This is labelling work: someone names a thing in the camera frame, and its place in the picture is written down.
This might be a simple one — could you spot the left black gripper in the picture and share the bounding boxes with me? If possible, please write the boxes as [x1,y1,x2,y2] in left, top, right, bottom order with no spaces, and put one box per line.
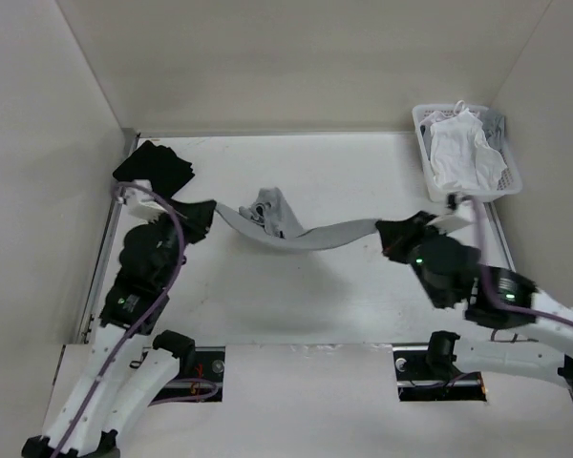
[150,198,217,288]

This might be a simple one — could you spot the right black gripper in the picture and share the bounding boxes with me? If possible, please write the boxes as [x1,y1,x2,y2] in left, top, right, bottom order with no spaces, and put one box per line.
[376,209,449,307]

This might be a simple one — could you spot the grey tank top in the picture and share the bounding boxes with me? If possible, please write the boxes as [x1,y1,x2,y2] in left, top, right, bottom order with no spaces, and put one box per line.
[215,188,378,252]

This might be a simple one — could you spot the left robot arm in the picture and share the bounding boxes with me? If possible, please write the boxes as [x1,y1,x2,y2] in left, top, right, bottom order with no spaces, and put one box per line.
[21,200,217,457]

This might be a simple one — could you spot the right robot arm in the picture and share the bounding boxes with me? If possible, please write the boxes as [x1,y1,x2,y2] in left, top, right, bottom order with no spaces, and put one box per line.
[375,212,573,394]

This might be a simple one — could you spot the folded black tank top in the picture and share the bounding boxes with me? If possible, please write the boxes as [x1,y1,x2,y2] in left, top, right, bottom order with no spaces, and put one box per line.
[113,140,195,198]

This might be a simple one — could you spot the white tank top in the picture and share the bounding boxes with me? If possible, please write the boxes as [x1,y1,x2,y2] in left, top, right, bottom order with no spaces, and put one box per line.
[420,100,507,191]

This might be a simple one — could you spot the white plastic laundry basket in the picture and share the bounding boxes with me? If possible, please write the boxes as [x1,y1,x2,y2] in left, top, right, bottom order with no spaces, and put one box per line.
[412,103,522,202]

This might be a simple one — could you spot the grey garment in basket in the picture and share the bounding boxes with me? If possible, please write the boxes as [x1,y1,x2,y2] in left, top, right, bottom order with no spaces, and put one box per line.
[479,109,506,152]

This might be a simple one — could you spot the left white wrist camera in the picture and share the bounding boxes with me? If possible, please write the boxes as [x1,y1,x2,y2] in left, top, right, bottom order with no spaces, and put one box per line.
[116,179,166,222]

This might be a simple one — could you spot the metal table edge rail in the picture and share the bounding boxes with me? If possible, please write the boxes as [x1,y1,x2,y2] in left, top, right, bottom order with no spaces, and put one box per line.
[75,127,140,344]

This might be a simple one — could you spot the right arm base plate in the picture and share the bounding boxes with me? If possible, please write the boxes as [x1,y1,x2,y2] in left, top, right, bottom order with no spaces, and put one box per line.
[393,345,487,402]

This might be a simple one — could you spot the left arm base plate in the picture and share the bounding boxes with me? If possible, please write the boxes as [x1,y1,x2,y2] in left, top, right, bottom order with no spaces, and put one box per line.
[153,347,226,403]

